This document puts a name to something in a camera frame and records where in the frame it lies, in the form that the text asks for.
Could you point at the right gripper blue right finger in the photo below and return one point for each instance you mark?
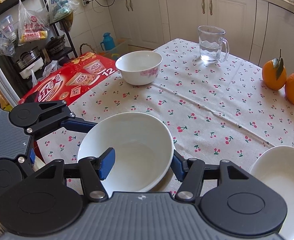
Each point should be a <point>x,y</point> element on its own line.
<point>190,173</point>

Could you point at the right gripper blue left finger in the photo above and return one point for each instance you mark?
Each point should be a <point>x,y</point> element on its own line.
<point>93,170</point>

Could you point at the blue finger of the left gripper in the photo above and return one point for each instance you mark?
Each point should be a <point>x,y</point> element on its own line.
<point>14,171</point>
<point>47,117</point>

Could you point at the white floral bowl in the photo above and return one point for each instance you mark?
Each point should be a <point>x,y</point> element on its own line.
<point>143,150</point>
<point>139,68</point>

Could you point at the white plate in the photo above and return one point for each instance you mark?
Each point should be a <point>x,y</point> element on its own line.
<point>275,168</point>

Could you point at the white kitchen cabinets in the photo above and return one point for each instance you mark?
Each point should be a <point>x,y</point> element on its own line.
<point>257,30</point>

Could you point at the red snack box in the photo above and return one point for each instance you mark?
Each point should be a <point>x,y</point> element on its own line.
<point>72,80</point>

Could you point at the cherry print tablecloth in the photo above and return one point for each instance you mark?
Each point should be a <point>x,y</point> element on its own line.
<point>212,111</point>

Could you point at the black storage shelf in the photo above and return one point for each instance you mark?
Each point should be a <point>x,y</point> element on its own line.
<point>19,63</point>

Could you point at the plastic bag with snacks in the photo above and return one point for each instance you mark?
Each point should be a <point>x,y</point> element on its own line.
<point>32,25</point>

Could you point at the teal thermos bottle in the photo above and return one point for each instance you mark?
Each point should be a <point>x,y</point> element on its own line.
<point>108,42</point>

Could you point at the glass water mug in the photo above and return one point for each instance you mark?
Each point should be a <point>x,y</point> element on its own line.
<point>213,45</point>

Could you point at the orange with leaf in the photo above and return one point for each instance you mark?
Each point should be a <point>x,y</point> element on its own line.
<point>274,73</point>

